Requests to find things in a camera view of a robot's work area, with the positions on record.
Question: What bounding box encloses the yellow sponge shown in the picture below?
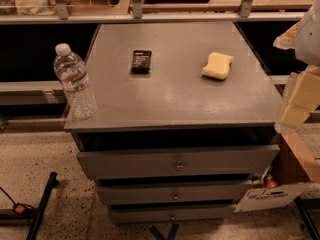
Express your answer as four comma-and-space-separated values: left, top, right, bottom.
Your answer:
202, 52, 234, 80

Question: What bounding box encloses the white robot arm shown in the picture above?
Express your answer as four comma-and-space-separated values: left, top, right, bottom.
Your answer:
273, 0, 320, 134

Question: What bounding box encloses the black rxbar chocolate wrapper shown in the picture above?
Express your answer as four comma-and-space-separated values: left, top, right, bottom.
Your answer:
131, 50, 152, 74

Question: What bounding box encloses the grey top drawer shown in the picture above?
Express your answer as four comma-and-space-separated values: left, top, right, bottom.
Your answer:
77, 145, 280, 179

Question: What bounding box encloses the grey drawer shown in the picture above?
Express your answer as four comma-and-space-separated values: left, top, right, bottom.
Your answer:
77, 145, 280, 179
97, 180, 250, 206
108, 204, 236, 224

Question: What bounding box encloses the orange bottle in box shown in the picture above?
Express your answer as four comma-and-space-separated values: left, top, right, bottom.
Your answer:
264, 174, 278, 188

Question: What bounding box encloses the cardboard box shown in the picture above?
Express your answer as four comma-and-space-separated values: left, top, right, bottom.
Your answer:
235, 133, 320, 213

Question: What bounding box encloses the grey drawer cabinet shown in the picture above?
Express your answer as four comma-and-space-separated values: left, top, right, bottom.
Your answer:
65, 22, 281, 211

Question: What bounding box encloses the grey middle drawer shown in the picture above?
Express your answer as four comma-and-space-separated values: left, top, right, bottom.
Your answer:
97, 180, 250, 206

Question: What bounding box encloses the grey bottom drawer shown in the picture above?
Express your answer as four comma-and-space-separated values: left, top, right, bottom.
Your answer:
108, 204, 236, 224

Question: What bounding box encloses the clear plastic water bottle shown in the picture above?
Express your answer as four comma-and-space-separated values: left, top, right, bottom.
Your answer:
54, 43, 97, 119

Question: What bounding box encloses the black metal stand leg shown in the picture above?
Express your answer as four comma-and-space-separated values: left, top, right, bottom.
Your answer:
26, 172, 59, 240

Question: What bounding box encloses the metal shelf rail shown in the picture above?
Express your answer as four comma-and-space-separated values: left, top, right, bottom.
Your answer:
0, 0, 311, 25

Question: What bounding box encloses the orange cable tag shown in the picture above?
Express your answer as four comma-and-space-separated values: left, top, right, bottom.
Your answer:
13, 203, 26, 214

